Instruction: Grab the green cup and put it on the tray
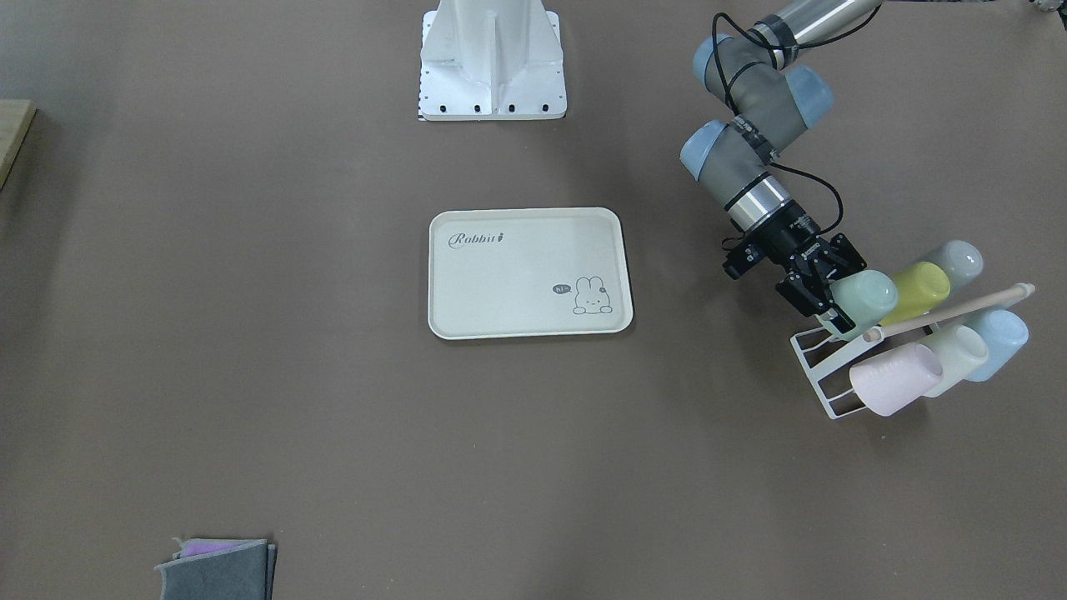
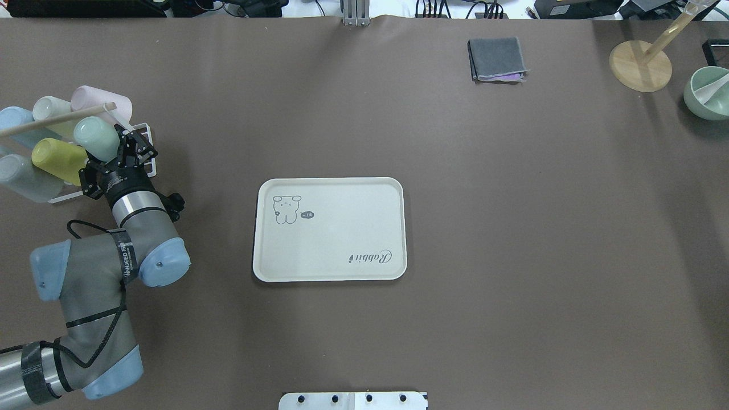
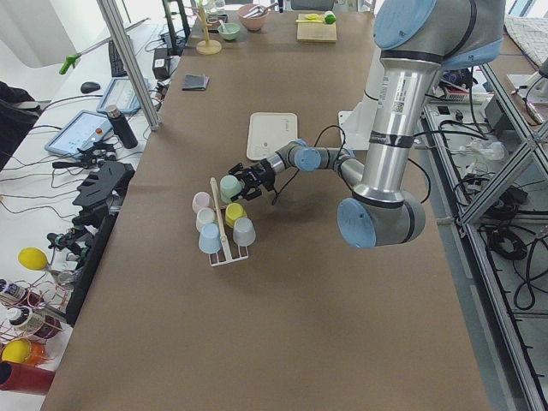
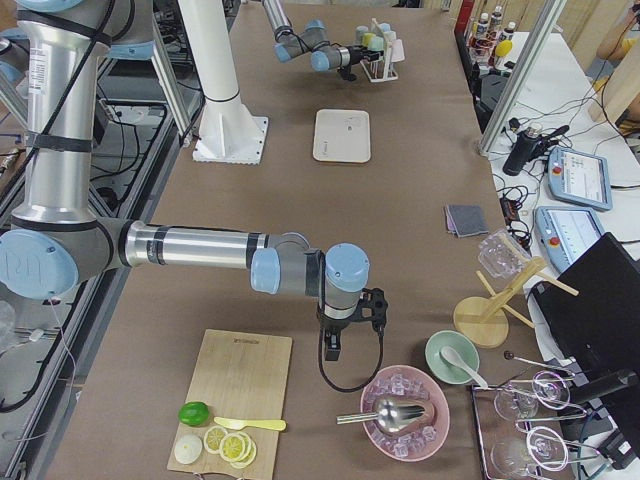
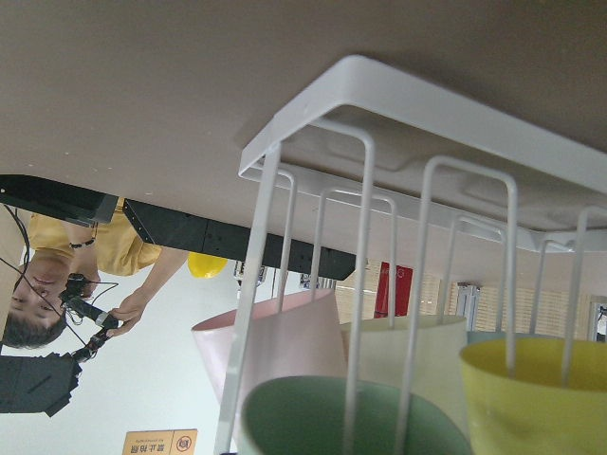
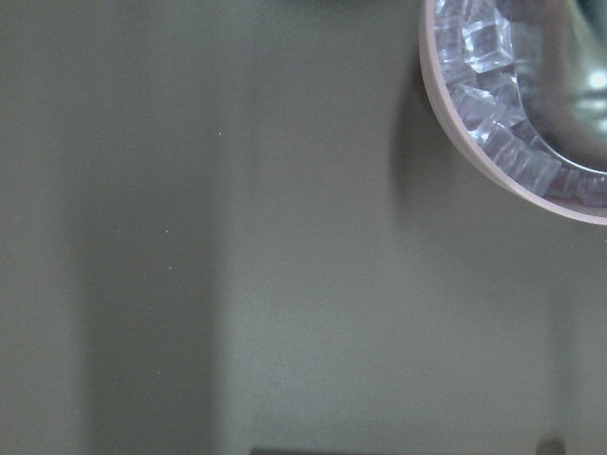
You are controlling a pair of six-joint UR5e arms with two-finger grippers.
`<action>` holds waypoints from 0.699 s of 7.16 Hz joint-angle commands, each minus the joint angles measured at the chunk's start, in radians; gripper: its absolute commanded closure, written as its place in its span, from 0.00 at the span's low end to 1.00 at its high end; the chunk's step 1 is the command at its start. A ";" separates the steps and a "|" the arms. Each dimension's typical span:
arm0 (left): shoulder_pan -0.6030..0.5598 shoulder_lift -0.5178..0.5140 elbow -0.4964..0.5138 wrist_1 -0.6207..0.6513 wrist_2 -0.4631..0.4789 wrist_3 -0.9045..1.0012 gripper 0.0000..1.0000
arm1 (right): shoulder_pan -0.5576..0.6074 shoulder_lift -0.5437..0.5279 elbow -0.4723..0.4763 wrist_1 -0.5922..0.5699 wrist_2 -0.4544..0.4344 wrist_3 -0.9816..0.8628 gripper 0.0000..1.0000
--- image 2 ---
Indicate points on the cream rabbit tray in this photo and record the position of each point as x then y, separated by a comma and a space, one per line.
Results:
330, 229

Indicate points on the grey folded cloth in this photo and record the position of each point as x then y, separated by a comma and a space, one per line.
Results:
492, 56

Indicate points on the green bowl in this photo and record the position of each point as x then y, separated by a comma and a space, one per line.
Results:
706, 93

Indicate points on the purple cloth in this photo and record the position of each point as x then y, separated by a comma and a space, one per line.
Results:
516, 77

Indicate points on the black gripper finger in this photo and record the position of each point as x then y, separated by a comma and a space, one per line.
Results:
89, 180
134, 149

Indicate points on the wooden mug tree stand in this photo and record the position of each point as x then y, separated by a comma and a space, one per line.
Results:
644, 66

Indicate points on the pink plastic cup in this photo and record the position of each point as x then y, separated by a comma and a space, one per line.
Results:
118, 112

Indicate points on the yellow plastic cup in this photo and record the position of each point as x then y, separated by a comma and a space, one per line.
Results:
61, 159

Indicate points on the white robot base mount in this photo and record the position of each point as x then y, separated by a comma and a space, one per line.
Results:
355, 400

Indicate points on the grey plastic cup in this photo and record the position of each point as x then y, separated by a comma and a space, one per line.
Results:
19, 174

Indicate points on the white plastic cup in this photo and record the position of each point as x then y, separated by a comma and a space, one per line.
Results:
49, 107

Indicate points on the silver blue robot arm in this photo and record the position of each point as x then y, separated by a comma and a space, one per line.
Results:
89, 276

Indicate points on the green plastic cup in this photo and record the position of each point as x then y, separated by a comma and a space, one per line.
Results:
97, 137

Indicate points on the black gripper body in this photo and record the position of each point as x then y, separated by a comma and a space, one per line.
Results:
123, 181

